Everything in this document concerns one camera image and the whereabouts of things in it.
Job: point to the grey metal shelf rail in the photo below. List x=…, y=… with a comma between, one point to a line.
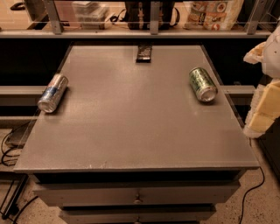
x=46, y=19

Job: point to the lower drawer with knob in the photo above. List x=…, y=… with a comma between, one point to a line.
x=139, y=215

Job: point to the green soda can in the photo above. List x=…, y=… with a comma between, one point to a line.
x=202, y=84

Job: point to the black backpack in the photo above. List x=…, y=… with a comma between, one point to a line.
x=138, y=15

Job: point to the drawer with knob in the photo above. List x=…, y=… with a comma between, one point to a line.
x=115, y=194
x=139, y=215

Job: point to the blue silver redbull can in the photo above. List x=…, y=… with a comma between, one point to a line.
x=50, y=99

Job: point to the upper drawer with knob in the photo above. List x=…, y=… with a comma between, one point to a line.
x=115, y=194

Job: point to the colourful snack bag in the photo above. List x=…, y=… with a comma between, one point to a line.
x=216, y=15

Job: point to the black remote control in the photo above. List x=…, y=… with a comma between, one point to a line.
x=144, y=54

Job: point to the clear plastic container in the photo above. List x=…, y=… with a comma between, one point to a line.
x=90, y=15

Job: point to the grey drawer cabinet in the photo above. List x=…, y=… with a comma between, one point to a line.
x=131, y=143

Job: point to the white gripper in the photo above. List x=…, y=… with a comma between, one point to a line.
x=272, y=59

